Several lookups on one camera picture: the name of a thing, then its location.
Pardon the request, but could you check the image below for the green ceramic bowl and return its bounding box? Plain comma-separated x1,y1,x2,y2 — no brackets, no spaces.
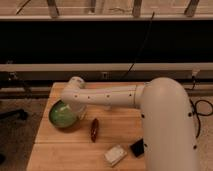
48,100,79,129

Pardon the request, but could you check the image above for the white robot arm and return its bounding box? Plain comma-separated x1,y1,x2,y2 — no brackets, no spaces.
61,77,200,171

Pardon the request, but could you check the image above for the dark red pepper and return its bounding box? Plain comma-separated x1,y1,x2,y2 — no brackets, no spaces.
90,118,99,142

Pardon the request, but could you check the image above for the white rectangular block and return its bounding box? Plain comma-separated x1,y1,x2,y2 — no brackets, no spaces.
104,145,127,167

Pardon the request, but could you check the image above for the black office chair base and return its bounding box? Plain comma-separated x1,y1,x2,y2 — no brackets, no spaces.
0,109,28,120

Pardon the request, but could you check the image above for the black rectangular block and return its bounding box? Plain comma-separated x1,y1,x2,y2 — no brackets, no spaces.
130,139,144,157

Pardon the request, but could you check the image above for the black cable on floor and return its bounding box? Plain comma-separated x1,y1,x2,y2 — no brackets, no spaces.
189,75,213,139

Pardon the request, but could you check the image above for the thin black hanging cable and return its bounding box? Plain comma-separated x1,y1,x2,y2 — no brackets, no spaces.
120,11,156,81

